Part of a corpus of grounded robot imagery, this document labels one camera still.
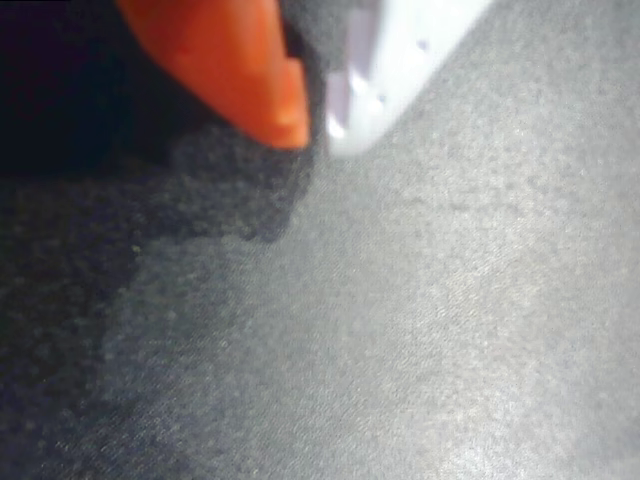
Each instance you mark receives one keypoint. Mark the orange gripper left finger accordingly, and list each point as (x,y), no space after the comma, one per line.
(235,75)

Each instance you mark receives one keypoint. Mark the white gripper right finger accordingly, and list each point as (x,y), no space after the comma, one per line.
(390,60)

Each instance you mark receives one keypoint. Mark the black table mat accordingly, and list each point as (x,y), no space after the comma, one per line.
(400,300)

